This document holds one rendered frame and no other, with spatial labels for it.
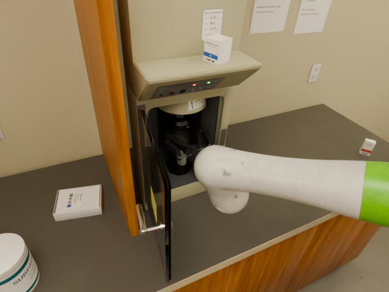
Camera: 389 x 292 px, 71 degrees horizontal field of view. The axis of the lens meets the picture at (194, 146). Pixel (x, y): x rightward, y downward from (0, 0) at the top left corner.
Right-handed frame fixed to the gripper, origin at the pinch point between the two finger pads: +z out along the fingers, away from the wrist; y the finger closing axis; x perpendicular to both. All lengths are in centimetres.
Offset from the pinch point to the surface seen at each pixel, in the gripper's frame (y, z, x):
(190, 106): 0.0, -8.0, -14.0
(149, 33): 13.2, -10.2, -37.6
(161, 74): 14.0, -19.8, -31.0
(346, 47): -124, 33, -10
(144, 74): 17.6, -18.6, -31.0
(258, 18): -54, 33, -29
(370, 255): -138, -37, 120
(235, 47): -12.5, -10.2, -31.9
